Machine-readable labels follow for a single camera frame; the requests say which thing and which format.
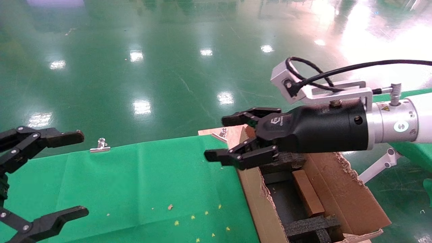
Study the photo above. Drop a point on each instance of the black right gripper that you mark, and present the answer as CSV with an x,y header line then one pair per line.
x,y
320,128

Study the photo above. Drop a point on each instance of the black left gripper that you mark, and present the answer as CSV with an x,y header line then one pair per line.
x,y
3,187

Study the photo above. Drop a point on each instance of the small brown cardboard box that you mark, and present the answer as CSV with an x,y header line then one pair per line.
x,y
308,195

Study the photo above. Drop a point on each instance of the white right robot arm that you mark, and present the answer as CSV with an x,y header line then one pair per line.
x,y
388,125

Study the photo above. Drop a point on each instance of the large open cardboard carton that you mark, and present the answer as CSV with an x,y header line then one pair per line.
x,y
351,202

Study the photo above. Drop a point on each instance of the silver binder clip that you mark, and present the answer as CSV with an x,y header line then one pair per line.
x,y
100,146
221,134

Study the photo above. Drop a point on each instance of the black foam end block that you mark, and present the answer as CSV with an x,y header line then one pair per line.
x,y
283,160

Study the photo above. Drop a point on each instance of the large green table cloth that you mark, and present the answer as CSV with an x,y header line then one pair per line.
x,y
135,185

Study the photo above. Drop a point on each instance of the black foam cross block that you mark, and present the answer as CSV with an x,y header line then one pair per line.
x,y
310,226

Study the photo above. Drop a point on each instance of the white metal stand leg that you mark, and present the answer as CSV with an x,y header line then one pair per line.
x,y
378,166

